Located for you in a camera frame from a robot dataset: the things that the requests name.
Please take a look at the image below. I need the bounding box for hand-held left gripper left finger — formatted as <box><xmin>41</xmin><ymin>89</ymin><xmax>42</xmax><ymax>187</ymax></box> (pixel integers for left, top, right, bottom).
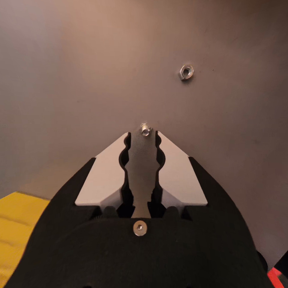
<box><xmin>75</xmin><ymin>132</ymin><xmax>133</xmax><ymax>219</ymax></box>

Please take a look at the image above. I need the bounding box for silver hex nut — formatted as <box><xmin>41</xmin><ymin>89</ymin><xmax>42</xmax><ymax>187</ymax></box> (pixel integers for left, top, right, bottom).
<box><xmin>179</xmin><ymin>64</ymin><xmax>194</xmax><ymax>82</ymax></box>

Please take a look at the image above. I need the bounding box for red object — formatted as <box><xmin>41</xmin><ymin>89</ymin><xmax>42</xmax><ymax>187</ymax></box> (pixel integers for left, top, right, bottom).
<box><xmin>267</xmin><ymin>267</ymin><xmax>288</xmax><ymax>288</ymax></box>

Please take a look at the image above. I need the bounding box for silver hex bolt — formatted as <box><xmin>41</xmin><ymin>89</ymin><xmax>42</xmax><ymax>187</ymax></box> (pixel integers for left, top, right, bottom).
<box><xmin>139</xmin><ymin>122</ymin><xmax>153</xmax><ymax>137</ymax></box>

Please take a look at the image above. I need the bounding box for yellow bin with black divider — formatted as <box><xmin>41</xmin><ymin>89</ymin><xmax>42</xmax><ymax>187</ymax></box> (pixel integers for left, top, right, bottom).
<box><xmin>0</xmin><ymin>191</ymin><xmax>50</xmax><ymax>288</ymax></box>

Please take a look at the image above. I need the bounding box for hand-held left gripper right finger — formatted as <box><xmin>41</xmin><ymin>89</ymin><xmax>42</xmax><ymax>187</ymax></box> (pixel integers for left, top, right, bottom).
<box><xmin>147</xmin><ymin>130</ymin><xmax>208</xmax><ymax>219</ymax></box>

